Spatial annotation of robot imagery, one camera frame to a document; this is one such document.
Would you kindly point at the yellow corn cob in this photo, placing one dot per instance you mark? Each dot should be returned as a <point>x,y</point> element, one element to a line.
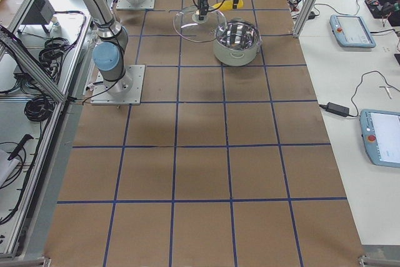
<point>228,5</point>

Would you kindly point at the glass pot lid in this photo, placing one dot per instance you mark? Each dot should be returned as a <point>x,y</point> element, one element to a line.
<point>199,29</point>

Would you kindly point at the pale green cooking pot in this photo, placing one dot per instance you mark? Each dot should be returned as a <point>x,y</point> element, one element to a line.
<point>237,42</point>

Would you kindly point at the far blue teach pendant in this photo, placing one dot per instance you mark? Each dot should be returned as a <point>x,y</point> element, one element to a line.
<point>351,32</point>

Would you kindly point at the blue teach pendant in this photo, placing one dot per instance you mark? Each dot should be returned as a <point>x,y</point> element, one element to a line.
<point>380,134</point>
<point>351,32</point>

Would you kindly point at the black power adapter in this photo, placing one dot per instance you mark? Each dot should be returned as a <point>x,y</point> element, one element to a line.
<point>337,109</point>

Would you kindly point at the brown paper table mat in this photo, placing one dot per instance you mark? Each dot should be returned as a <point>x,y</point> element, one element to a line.
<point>218,166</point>

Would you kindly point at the near blue teach pendant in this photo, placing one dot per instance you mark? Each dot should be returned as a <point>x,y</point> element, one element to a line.
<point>380,134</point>

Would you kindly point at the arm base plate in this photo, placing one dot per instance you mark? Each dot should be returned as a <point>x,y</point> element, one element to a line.
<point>127,90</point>
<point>135,5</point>

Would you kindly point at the aluminium side frame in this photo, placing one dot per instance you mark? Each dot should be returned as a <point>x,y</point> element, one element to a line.
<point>41,42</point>

